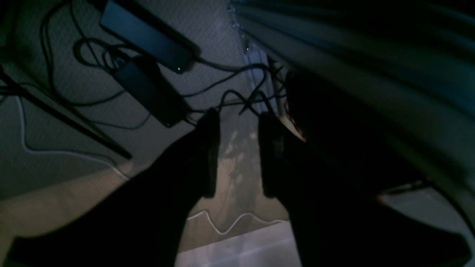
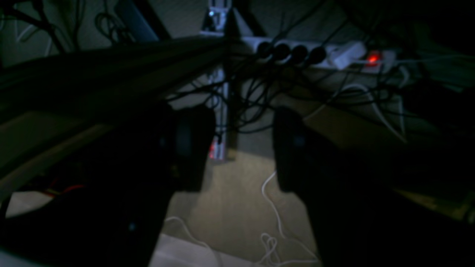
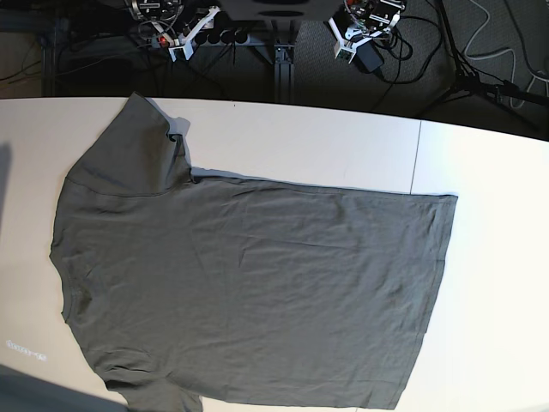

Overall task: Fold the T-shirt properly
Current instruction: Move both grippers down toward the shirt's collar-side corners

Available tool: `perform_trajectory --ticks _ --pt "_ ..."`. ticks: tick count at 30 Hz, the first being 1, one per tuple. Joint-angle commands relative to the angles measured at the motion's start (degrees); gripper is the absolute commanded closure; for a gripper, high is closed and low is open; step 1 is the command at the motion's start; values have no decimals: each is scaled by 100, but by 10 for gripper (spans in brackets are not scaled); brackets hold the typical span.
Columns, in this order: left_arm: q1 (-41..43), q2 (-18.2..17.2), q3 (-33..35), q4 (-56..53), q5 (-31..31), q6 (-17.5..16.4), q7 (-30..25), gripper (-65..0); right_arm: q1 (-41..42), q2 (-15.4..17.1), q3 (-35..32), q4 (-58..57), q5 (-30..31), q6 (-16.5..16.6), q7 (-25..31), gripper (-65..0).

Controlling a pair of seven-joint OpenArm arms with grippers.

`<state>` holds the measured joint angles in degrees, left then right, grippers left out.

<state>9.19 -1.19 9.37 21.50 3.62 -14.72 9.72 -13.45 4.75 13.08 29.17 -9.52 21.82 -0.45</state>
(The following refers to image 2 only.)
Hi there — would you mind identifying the white cable on floor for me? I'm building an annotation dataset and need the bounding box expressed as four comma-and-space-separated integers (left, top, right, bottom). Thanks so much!
163, 171, 320, 267

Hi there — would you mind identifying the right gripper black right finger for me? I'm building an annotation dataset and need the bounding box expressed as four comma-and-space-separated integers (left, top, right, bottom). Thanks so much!
273, 107, 319, 193

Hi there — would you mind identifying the white power strip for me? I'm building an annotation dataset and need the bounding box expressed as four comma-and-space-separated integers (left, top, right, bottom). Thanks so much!
239, 37, 397, 74

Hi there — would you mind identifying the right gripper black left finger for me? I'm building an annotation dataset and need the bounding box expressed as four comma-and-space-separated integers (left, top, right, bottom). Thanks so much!
167, 105, 216, 192

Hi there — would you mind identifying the aluminium table leg profile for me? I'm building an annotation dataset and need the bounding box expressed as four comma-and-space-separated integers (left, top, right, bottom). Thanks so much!
201, 0, 233, 162

